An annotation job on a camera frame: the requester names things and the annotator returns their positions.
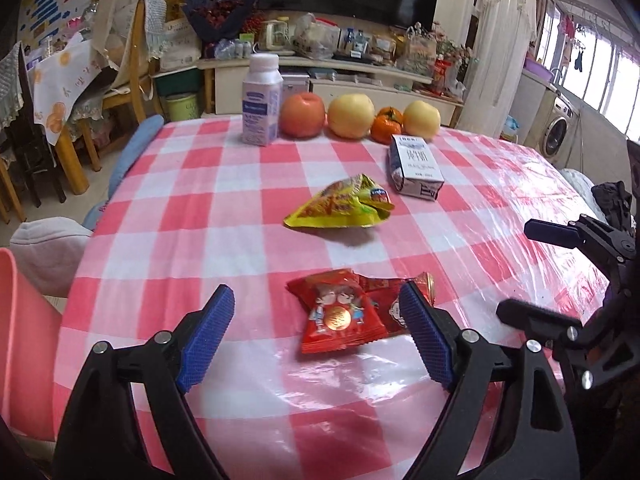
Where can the dark cloth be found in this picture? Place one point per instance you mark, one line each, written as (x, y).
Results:
(612, 202)

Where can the large yellow apple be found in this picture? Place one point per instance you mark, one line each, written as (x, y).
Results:
(351, 117)

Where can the orange persimmon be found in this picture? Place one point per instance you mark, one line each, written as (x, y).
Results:
(385, 131)
(392, 114)

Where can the pink plastic bucket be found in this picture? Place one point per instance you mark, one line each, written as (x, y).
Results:
(25, 350)

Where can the dark chair with grey cover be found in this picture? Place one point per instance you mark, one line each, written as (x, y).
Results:
(25, 150)

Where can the purple plastic basin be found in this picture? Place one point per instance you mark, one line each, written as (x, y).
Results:
(537, 70)

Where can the white lace-covered air conditioner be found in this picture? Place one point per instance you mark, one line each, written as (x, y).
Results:
(500, 35)

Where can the dark blue flower bouquet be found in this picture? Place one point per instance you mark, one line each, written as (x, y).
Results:
(217, 12)

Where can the silver metal box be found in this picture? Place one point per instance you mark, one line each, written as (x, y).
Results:
(295, 84)

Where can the glass kettle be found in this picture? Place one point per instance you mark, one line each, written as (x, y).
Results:
(272, 35)

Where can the silver washing machine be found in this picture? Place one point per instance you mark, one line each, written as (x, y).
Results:
(555, 127)

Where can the grey pillow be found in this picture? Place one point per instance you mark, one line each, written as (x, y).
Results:
(50, 255)

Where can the white milk carton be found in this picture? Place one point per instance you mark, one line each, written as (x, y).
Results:
(415, 165)

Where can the wooden chair with beige cover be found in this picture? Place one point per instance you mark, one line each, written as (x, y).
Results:
(137, 45)

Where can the red cartoon snack wrapper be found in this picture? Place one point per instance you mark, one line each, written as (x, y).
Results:
(335, 315)

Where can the yellow snack wrapper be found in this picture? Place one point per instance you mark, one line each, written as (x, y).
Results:
(340, 207)

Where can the green waste bin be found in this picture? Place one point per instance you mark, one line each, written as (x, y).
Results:
(182, 107)

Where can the clear floral gift bag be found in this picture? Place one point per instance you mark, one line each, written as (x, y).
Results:
(420, 52)

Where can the red apple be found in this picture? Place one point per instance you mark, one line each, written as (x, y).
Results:
(301, 116)

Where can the red white checked tablecloth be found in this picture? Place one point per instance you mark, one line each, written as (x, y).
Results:
(225, 220)

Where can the white plastic bottle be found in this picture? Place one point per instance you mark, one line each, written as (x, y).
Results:
(261, 105)

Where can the blue cushion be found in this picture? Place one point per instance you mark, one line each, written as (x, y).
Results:
(132, 155)

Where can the wooden dining table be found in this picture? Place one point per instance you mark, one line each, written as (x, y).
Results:
(72, 165)

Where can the white orange-print tablecloth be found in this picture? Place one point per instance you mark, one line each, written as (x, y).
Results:
(60, 85)

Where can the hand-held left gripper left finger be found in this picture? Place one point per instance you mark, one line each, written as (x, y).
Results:
(207, 340)

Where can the clear plastic bag of goods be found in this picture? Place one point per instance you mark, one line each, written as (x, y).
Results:
(315, 37)

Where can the owl print pillow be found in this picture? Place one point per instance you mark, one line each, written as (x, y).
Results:
(95, 215)

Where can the cream television cabinet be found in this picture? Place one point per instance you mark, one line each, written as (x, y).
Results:
(350, 87)

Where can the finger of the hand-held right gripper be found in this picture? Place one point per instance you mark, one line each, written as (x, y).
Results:
(535, 317)
(550, 232)

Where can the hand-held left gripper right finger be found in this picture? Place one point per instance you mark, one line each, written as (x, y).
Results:
(429, 337)

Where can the small yellow apple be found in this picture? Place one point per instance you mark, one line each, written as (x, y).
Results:
(422, 121)

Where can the red foil snack wrapper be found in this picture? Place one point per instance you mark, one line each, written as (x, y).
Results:
(389, 305)

